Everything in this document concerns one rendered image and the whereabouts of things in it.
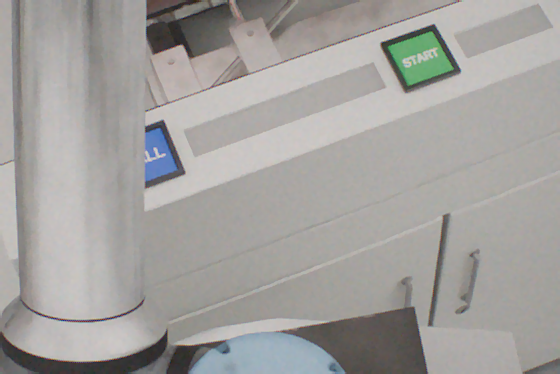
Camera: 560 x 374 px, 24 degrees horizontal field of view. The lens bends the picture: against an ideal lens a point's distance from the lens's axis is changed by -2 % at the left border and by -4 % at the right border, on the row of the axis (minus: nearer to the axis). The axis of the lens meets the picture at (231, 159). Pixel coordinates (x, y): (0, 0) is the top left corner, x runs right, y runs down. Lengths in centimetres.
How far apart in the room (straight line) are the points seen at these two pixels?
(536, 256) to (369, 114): 49
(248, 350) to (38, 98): 21
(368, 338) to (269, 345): 26
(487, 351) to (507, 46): 28
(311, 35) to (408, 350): 35
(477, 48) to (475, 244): 33
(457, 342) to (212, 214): 25
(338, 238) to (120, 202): 50
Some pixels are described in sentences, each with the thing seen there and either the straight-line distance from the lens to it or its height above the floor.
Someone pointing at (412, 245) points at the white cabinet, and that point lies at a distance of 139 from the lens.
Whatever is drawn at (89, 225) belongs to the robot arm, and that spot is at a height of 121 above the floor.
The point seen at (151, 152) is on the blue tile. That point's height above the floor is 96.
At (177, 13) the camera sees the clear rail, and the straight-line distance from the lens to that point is 130.
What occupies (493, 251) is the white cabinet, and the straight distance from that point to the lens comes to 151.
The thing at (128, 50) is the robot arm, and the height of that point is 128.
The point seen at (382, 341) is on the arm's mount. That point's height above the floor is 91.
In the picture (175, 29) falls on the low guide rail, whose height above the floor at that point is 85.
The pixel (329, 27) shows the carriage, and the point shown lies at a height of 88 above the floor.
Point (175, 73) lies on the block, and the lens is 125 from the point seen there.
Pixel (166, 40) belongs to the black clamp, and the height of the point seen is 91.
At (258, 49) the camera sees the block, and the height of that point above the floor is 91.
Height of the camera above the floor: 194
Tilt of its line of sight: 60 degrees down
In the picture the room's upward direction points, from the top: 9 degrees counter-clockwise
